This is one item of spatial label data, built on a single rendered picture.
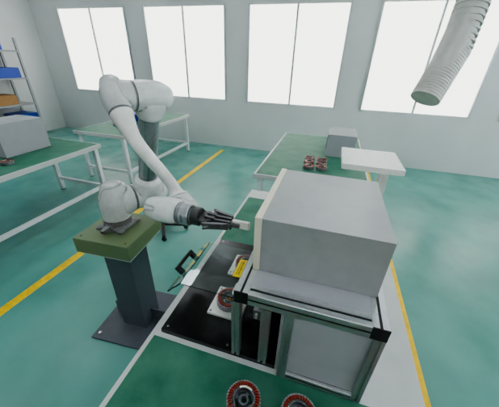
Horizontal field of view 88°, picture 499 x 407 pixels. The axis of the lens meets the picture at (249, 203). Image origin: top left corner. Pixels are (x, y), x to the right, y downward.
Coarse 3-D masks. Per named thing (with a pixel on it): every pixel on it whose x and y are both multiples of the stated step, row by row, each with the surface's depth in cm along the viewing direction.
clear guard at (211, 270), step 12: (204, 252) 102; (216, 252) 102; (228, 252) 102; (240, 252) 102; (192, 264) 97; (204, 264) 96; (216, 264) 96; (228, 264) 96; (180, 276) 95; (192, 276) 90; (204, 276) 90; (216, 276) 91; (228, 276) 91; (204, 288) 86; (216, 288) 86; (228, 288) 86
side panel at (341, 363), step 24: (288, 336) 81; (312, 336) 80; (336, 336) 77; (360, 336) 74; (288, 360) 89; (312, 360) 85; (336, 360) 81; (360, 360) 78; (312, 384) 89; (336, 384) 87; (360, 384) 82
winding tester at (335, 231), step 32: (288, 192) 93; (320, 192) 94; (352, 192) 95; (256, 224) 79; (288, 224) 76; (320, 224) 75; (352, 224) 76; (384, 224) 76; (256, 256) 84; (288, 256) 81; (320, 256) 77; (352, 256) 74; (384, 256) 71; (352, 288) 79
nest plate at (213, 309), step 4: (216, 296) 118; (224, 300) 116; (212, 304) 114; (216, 304) 114; (244, 304) 115; (208, 308) 112; (212, 308) 113; (216, 308) 113; (244, 308) 113; (208, 312) 111; (212, 312) 111; (216, 312) 111; (220, 312) 111; (224, 312) 111; (216, 316) 111; (220, 316) 110; (224, 316) 110; (228, 316) 110
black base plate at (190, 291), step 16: (224, 240) 158; (192, 288) 124; (192, 304) 116; (208, 304) 116; (176, 320) 108; (192, 320) 109; (208, 320) 109; (224, 320) 109; (256, 320) 110; (272, 320) 110; (176, 336) 104; (192, 336) 102; (208, 336) 103; (224, 336) 103; (256, 336) 103; (272, 336) 103; (224, 352) 99; (240, 352) 97; (256, 352) 97; (272, 352) 98
